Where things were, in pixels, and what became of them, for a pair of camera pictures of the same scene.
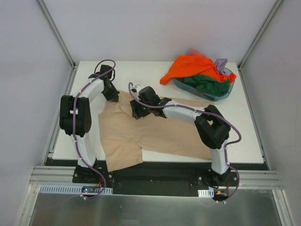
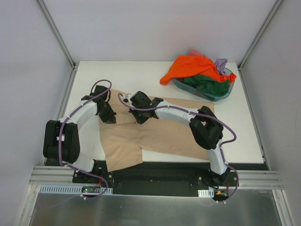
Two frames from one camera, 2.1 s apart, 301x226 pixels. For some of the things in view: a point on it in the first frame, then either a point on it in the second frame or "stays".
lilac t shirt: x=220 y=63 stays
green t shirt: x=208 y=85 stays
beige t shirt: x=124 y=136 stays
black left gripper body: x=112 y=94 to x=108 y=114
